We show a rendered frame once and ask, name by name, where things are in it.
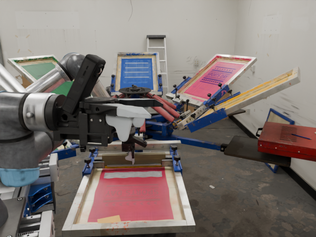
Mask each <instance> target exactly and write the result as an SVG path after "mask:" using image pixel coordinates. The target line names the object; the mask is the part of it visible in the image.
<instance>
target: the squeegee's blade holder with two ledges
mask: <svg viewBox="0 0 316 237"><path fill-rule="evenodd" d="M160 165H161V163H153V164H118V165H107V167H118V166H160Z"/></svg>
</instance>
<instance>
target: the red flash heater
mask: <svg viewBox="0 0 316 237"><path fill-rule="evenodd" d="M315 132H316V128H314V127H307V126H297V125H290V124H282V123H275V122H268V121H265V124H264V126H263V129H262V132H261V134H260V136H259V139H258V145H257V146H258V151H259V152H264V153H269V154H275V155H280V156H286V157H291V158H298V159H303V160H309V161H314V162H316V134H315ZM292 134H295V135H299V136H303V137H307V138H310V139H306V138H303V137H299V136H295V135H292Z"/></svg>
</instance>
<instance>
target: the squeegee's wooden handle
mask: <svg viewBox="0 0 316 237"><path fill-rule="evenodd" d="M126 156H128V153H119V154H102V161H104V165H105V166H107V165H118V164H132V161H129V160H126V159H125V157H126ZM163 159H166V154H165V152H157V153H135V154H134V160H135V163H134V164H153V163H161V164H162V160H163Z"/></svg>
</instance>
